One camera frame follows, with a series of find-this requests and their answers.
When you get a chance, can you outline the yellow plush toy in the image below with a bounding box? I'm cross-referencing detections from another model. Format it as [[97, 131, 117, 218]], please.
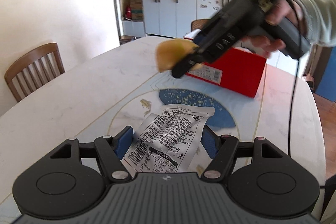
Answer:
[[155, 38, 198, 73]]

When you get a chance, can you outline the red cardboard box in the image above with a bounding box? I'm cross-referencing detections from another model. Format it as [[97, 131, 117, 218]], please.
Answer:
[[183, 29, 267, 98]]

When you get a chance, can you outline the silver printed foil packet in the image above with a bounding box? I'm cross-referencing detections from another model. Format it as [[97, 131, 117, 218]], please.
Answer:
[[122, 104, 215, 176]]

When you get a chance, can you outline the grey sleeve forearm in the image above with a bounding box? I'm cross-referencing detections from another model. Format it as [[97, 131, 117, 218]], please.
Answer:
[[294, 0, 336, 48]]

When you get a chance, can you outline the person right hand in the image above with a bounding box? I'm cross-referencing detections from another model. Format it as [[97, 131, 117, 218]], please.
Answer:
[[241, 0, 311, 59]]

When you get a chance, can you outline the wooden chair at right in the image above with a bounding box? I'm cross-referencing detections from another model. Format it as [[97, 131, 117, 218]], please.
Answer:
[[191, 19, 209, 31]]

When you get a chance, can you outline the wooden chair behind table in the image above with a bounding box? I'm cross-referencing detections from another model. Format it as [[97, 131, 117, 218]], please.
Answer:
[[4, 42, 65, 102]]

